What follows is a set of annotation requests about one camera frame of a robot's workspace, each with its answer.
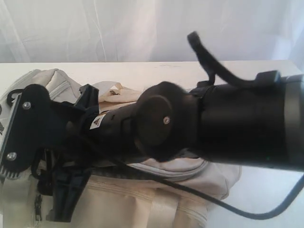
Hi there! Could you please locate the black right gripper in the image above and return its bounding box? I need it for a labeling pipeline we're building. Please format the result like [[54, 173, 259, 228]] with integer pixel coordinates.
[[37, 84, 98, 222]]

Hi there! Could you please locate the cream fabric duffel bag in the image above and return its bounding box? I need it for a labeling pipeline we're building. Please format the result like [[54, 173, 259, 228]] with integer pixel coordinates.
[[0, 68, 243, 228]]

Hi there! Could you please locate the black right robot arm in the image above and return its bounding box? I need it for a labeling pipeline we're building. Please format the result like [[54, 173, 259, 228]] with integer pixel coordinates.
[[40, 71, 304, 222]]

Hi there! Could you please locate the white draped cloth background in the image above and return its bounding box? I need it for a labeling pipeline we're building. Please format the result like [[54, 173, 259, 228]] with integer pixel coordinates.
[[0, 0, 304, 67]]

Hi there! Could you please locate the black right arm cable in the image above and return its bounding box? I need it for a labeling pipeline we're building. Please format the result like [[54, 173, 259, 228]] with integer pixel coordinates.
[[90, 30, 304, 220]]

